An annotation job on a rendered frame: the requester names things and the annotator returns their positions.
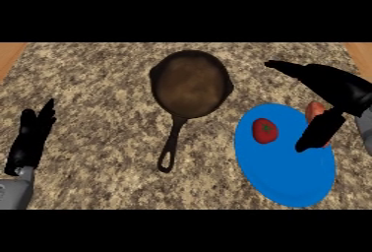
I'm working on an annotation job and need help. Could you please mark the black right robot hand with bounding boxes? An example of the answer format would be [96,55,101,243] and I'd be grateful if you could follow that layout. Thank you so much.
[262,59,372,154]

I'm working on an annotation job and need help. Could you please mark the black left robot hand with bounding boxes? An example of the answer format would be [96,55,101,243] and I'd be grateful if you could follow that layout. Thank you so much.
[3,97,57,177]

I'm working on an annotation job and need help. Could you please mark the red tomato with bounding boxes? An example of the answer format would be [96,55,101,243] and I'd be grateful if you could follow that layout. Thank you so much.
[251,117,279,145]

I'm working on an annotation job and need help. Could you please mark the blue plate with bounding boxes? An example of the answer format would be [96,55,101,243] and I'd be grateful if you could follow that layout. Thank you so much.
[233,102,336,209]

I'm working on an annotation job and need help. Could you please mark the dark cast iron pan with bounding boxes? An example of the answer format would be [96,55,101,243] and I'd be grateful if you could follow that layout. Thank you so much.
[147,49,234,174]

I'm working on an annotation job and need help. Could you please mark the orange-red vegetable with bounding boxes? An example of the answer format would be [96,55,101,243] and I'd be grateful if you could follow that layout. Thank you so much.
[304,100,332,149]

